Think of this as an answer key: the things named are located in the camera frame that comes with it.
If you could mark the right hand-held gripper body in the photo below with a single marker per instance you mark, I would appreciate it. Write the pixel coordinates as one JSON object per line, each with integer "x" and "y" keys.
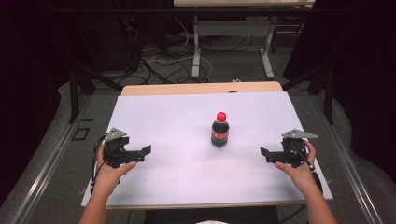
{"x": 294, "y": 149}

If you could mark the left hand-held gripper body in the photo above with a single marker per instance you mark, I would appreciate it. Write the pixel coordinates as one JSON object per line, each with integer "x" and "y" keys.
{"x": 115, "y": 147}

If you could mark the cola bottle with red cap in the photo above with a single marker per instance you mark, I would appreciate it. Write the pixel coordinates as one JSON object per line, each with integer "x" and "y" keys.
{"x": 220, "y": 132}

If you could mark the person's right hand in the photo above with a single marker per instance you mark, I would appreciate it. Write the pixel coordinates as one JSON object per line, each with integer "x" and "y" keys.
{"x": 299, "y": 175}

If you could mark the person's left hand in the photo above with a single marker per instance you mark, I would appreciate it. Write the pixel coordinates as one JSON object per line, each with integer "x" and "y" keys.
{"x": 109, "y": 176}

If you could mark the white table mat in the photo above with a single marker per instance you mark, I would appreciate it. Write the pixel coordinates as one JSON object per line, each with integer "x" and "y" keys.
{"x": 186, "y": 155}

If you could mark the black metal stand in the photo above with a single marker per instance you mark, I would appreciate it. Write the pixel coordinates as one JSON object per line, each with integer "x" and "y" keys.
{"x": 74, "y": 93}
{"x": 327, "y": 90}

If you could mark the wooden table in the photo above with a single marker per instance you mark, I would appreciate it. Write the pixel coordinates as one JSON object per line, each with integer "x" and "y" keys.
{"x": 199, "y": 88}

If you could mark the dark curtain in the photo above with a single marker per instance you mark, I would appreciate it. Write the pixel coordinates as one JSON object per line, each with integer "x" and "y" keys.
{"x": 361, "y": 77}
{"x": 28, "y": 93}

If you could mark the white-legged desk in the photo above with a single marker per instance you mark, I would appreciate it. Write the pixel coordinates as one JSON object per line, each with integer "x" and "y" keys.
{"x": 232, "y": 28}

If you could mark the metal floor rail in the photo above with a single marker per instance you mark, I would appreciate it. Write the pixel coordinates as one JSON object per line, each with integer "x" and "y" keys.
{"x": 46, "y": 171}
{"x": 351, "y": 174}

